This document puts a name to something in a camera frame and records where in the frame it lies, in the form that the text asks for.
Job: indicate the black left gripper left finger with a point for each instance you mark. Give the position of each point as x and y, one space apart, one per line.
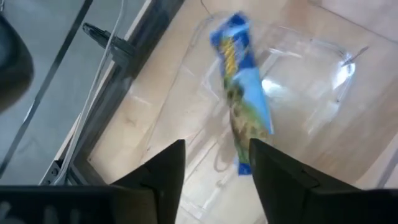
168 174

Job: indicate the black aluminium table frame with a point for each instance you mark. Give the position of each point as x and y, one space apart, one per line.
146 37

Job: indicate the black clamp lever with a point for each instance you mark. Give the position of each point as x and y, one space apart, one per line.
119 49

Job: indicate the clear plastic bin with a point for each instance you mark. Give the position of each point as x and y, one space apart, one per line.
311 93

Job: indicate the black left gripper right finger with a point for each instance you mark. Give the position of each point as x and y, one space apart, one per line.
280 186

